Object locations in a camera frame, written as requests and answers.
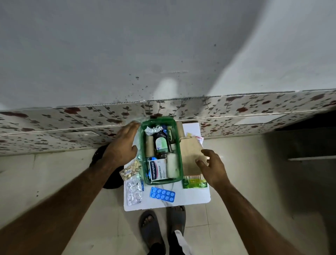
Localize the person's left hand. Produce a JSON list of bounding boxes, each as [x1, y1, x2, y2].
[[101, 122, 141, 172]]

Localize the person's right hand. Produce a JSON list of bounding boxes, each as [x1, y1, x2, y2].
[[195, 149, 231, 191]]

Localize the person's left forearm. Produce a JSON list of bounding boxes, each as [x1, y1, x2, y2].
[[0, 163, 118, 255]]

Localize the person's right forearm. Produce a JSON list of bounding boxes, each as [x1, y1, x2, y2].
[[210, 181, 303, 255]]

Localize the beige crepe bandage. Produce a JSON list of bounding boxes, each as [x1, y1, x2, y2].
[[176, 121, 208, 176]]

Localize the green plastic basket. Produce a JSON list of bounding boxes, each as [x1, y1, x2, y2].
[[140, 117, 184, 185]]

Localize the beige bandage roll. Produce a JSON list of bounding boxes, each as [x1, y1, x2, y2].
[[146, 135, 154, 158]]

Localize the green packet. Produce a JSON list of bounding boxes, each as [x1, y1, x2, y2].
[[182, 175, 208, 189]]

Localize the gold blister pack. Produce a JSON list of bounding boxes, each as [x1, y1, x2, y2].
[[119, 160, 142, 181]]

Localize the brown bottle with green label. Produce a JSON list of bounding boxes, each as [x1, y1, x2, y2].
[[153, 132, 170, 159]]

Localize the crumpled silver foil strip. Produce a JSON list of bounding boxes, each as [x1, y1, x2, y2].
[[144, 126, 163, 136]]

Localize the white bandage roll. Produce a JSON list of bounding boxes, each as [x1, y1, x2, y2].
[[167, 153, 180, 179]]

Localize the white plaster box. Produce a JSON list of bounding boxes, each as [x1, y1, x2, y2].
[[148, 158, 168, 183]]

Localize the black bag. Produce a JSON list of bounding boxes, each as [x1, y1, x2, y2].
[[89, 144, 124, 189]]

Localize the white paper sheet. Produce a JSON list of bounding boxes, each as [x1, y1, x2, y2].
[[182, 122, 204, 145]]

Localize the silver blister pack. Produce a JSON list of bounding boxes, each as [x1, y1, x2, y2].
[[125, 177, 143, 206]]

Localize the blue blister pack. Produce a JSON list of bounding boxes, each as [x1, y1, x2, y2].
[[149, 187, 176, 203]]

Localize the grey slipper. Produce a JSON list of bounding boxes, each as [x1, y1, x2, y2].
[[166, 206, 186, 237], [139, 210, 166, 250]]

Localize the floral patterned panel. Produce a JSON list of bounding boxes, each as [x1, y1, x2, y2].
[[0, 90, 336, 156]]

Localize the white cloth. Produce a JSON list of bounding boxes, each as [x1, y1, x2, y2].
[[174, 230, 192, 255]]

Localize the black trousers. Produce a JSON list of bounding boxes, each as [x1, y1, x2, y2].
[[148, 231, 187, 255]]

